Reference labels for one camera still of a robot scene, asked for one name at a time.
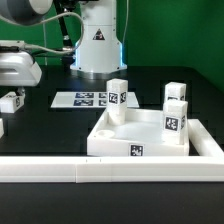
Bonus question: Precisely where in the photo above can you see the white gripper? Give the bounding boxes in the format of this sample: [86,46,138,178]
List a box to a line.
[0,52,42,97]

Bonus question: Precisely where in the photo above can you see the white square tabletop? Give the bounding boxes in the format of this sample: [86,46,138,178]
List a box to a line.
[87,108,189,157]

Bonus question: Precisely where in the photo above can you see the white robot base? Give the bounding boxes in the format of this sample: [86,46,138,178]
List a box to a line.
[70,0,127,79]

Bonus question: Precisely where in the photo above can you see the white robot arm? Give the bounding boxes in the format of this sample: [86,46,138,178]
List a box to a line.
[0,0,53,96]

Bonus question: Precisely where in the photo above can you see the white marker sheet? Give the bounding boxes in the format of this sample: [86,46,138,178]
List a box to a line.
[51,92,139,108]

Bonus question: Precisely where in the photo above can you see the white U-shaped obstacle fence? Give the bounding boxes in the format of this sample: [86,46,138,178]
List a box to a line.
[0,119,224,183]

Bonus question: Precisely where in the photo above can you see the black camera stand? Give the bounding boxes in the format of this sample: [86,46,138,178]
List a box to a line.
[53,0,74,67]

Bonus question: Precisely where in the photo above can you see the black cables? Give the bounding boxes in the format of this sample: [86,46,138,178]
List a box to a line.
[33,47,75,66]

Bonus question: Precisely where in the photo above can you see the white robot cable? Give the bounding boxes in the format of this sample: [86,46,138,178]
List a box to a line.
[23,11,86,56]

